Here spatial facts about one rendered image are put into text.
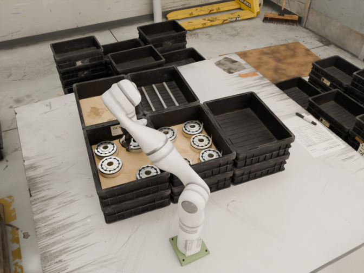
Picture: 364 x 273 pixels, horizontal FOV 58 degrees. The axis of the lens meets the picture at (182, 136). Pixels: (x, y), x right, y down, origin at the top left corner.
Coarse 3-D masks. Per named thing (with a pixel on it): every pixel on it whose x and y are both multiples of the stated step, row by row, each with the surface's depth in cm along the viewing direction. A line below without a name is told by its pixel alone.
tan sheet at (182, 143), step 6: (174, 126) 170; (180, 126) 170; (180, 132) 166; (204, 132) 166; (180, 138) 163; (186, 138) 163; (174, 144) 160; (180, 144) 160; (186, 144) 160; (180, 150) 157; (186, 150) 157; (192, 150) 157; (186, 156) 154; (192, 156) 154; (198, 156) 154; (192, 162) 151
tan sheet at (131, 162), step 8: (120, 144) 160; (120, 152) 156; (128, 152) 156; (96, 160) 152; (128, 160) 152; (136, 160) 152; (144, 160) 152; (128, 168) 148; (136, 168) 148; (120, 176) 145; (128, 176) 145; (104, 184) 142; (112, 184) 142
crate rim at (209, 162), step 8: (192, 104) 167; (200, 104) 167; (160, 112) 162; (208, 112) 162; (216, 128) 153; (224, 136) 149; (232, 152) 142; (208, 160) 138; (216, 160) 138; (224, 160) 140; (192, 168) 136
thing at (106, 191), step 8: (88, 128) 153; (96, 128) 154; (88, 144) 145; (88, 152) 142; (96, 176) 132; (152, 176) 132; (160, 176) 132; (168, 176) 134; (96, 184) 129; (120, 184) 129; (128, 184) 129; (136, 184) 130; (144, 184) 132; (96, 192) 128; (104, 192) 126; (112, 192) 128
